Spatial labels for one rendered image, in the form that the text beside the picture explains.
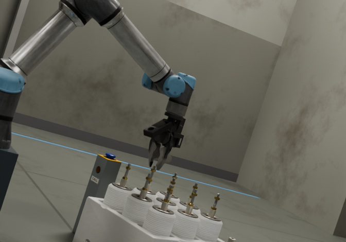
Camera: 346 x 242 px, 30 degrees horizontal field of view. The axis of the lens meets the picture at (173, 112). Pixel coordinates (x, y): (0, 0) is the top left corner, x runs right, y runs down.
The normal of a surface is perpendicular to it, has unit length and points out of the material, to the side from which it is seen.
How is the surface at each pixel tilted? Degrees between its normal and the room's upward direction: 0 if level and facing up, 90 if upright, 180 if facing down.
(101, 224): 90
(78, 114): 90
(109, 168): 90
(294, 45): 90
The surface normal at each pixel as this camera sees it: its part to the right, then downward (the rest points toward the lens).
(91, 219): -0.71, -0.21
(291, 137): -0.85, -0.27
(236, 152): 0.41, 0.18
